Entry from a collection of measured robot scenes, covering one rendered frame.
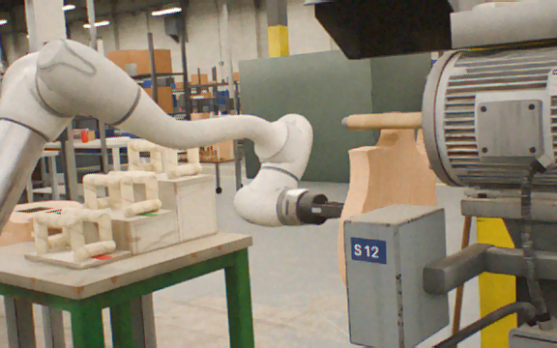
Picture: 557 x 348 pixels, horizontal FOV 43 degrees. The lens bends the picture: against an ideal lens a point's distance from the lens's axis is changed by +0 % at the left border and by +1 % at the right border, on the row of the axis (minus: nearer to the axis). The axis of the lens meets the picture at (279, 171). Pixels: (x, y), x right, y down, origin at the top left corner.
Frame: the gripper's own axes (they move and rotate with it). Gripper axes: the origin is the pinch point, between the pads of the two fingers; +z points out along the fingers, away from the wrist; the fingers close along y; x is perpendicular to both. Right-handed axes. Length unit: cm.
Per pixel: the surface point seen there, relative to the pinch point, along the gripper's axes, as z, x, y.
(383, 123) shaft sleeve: 4.9, 18.6, 9.8
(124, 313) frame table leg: -108, -40, -18
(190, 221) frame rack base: -65, -7, -5
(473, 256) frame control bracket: 30.3, -4.6, 22.4
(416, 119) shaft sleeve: 12.2, 19.2, 9.9
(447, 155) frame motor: 23.1, 11.9, 18.3
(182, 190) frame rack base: -65, 2, -1
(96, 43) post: -521, 136, -295
